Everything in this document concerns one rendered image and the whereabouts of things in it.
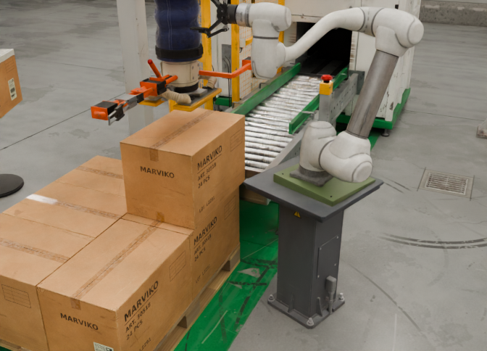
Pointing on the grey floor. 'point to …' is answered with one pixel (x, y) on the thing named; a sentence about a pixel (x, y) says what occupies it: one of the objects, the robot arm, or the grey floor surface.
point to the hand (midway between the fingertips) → (193, 11)
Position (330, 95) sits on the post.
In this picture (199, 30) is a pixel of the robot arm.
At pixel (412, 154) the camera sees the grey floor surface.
